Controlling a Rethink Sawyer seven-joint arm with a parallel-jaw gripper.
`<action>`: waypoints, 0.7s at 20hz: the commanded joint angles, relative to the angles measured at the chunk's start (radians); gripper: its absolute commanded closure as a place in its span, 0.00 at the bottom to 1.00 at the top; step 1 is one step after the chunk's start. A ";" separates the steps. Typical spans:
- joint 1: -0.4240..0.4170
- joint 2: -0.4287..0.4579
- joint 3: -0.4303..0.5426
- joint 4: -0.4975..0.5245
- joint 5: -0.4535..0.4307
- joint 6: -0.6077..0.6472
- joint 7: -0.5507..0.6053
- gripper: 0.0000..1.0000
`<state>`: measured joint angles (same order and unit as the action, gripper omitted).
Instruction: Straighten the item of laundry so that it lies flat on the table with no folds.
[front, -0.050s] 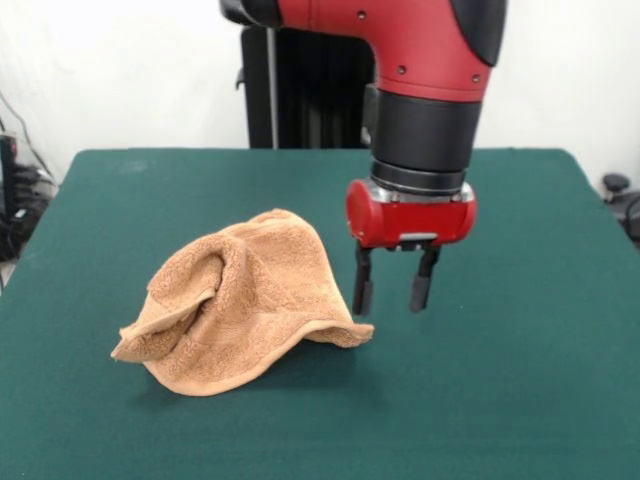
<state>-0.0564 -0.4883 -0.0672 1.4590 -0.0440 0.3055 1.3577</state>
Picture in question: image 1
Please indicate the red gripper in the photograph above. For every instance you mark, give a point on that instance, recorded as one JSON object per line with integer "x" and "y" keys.
{"x": 415, "y": 225}

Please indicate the tan terry cloth towel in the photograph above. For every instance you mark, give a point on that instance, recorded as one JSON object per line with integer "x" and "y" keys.
{"x": 270, "y": 300}

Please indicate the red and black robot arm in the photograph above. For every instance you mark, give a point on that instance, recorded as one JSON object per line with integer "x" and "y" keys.
{"x": 425, "y": 125}

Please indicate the dark green table cloth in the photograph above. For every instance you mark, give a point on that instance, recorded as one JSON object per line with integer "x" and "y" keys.
{"x": 500, "y": 325}

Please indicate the black electronics box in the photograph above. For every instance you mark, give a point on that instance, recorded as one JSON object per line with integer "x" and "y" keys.
{"x": 7, "y": 200}

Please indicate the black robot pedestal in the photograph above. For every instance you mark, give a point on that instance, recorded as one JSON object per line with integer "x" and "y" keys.
{"x": 320, "y": 100}

